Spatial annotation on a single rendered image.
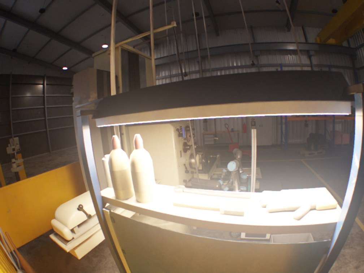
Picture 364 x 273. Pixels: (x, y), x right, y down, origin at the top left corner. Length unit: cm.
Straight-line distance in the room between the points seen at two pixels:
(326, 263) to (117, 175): 71
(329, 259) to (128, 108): 75
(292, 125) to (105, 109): 986
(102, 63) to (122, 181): 212
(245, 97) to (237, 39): 1019
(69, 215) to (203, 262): 98
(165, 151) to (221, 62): 857
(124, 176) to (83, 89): 148
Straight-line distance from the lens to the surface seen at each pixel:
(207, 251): 53
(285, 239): 229
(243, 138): 979
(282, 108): 41
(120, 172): 58
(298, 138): 1034
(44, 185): 349
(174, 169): 201
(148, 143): 209
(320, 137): 952
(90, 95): 185
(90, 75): 191
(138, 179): 54
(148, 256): 70
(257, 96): 39
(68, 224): 129
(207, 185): 172
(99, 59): 260
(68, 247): 134
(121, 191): 60
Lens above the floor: 199
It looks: 7 degrees down
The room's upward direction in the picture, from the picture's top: 5 degrees counter-clockwise
